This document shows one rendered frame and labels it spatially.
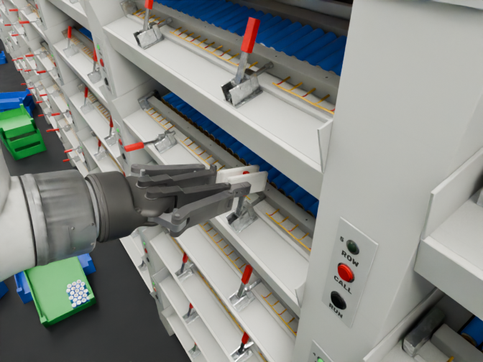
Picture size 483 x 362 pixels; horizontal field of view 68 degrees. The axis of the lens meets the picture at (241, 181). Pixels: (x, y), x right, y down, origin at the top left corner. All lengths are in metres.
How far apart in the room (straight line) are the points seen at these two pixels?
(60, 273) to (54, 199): 1.41
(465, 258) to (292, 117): 0.21
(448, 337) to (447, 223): 0.17
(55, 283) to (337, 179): 1.55
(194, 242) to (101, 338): 0.88
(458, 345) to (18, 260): 0.42
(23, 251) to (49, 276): 1.40
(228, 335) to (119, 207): 0.58
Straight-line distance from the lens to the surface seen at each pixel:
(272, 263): 0.50
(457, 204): 0.30
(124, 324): 1.61
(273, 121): 0.39
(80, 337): 1.64
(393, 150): 0.27
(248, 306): 0.70
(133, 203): 0.39
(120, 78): 0.86
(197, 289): 0.97
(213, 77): 0.50
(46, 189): 0.37
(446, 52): 0.24
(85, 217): 0.37
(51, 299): 1.74
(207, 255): 0.78
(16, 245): 0.37
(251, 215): 0.54
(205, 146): 0.66
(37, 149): 2.80
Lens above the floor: 1.32
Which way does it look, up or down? 37 degrees down
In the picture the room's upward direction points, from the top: straight up
